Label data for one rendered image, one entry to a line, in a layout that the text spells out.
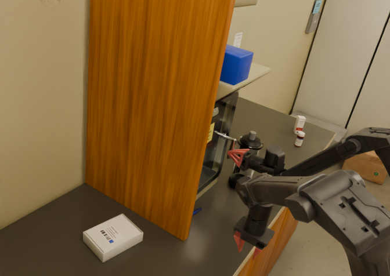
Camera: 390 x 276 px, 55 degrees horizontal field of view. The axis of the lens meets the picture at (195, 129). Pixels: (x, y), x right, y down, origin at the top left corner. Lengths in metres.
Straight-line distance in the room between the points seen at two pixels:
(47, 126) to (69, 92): 0.14
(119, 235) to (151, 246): 0.12
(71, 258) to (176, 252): 0.34
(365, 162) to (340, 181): 3.45
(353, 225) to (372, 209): 0.04
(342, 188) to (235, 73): 0.61
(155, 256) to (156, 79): 0.58
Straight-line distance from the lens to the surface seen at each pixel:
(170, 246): 1.34
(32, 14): 1.21
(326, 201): 0.60
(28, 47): 1.23
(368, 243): 0.58
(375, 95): 4.23
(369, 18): 4.13
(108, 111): 1.34
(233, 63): 1.12
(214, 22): 1.02
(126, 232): 1.32
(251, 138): 1.57
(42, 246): 1.34
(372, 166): 4.09
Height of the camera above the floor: 1.89
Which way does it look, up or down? 27 degrees down
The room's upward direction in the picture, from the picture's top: 10 degrees clockwise
